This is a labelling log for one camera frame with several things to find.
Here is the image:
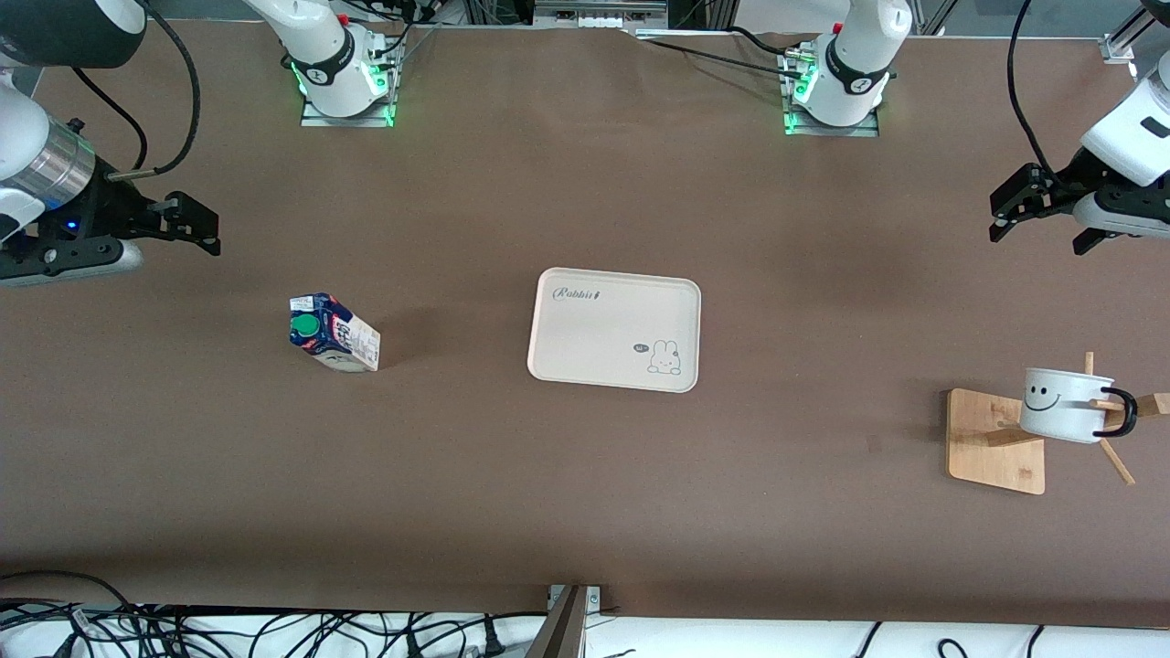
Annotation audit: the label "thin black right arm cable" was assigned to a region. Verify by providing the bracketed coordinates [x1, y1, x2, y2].
[69, 64, 149, 170]

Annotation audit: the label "wooden cup rack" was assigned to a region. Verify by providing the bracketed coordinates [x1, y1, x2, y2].
[946, 351, 1170, 496]

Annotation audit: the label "metal frame fixture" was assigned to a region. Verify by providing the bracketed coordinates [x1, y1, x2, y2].
[533, 0, 668, 30]

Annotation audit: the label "aluminium frame corner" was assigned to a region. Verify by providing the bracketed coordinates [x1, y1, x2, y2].
[1100, 9, 1153, 65]

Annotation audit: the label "blue milk carton green cap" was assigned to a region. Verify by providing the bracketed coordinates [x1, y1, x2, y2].
[289, 292, 382, 374]

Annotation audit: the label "beige rabbit print tray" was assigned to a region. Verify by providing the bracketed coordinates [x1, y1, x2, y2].
[527, 267, 702, 394]

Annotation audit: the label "long black table cable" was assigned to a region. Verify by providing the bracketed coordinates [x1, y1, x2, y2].
[640, 37, 810, 85]

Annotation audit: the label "tangled black floor cables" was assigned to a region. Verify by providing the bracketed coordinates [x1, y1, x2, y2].
[0, 571, 549, 658]

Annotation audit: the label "white smiley cup black handle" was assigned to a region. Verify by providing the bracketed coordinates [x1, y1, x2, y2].
[1018, 367, 1140, 445]

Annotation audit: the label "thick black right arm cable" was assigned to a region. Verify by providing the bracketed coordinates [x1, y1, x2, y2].
[103, 0, 202, 176]

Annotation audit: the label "metal camera post bracket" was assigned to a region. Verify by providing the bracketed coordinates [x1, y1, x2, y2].
[547, 583, 604, 658]

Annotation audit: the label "short black table cable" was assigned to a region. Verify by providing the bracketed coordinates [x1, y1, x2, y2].
[727, 26, 796, 56]

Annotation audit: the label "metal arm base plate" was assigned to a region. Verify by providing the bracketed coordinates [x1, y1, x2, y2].
[300, 90, 396, 129]
[784, 101, 880, 138]

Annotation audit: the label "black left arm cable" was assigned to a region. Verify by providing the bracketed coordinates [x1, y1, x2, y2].
[1007, 0, 1066, 184]

